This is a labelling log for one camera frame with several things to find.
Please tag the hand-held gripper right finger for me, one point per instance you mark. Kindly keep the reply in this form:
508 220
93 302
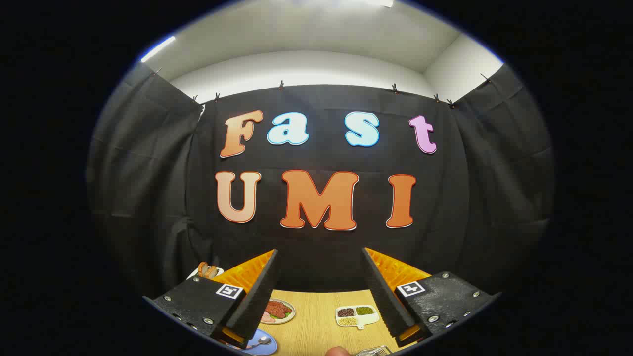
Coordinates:
383 301

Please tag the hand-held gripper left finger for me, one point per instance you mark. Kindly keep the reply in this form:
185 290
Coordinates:
257 301

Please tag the pale pink ham slice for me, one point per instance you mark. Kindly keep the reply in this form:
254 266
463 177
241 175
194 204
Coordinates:
267 318

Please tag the green mung beans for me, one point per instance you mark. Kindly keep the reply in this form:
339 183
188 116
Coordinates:
365 310

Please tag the brown steak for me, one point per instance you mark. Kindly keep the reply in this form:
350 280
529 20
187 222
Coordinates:
277 309

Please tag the white divided dish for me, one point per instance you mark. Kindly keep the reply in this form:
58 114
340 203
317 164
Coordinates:
372 320

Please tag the beige food plate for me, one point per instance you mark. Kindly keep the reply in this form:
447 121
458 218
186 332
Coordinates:
289 316

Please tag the dark red beans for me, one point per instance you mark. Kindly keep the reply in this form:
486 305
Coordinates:
345 312

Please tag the yellow soybeans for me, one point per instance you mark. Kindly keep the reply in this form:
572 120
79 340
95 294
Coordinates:
347 321

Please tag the blue round plate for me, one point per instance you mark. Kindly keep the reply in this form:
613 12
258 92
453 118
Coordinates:
259 348

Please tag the cream white toaster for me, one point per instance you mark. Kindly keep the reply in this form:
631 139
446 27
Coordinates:
219 271

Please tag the toasted bread slice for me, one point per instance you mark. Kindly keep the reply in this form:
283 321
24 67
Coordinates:
211 272
202 269

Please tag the row of black cloth clips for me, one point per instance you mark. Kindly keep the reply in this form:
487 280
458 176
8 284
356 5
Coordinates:
281 85

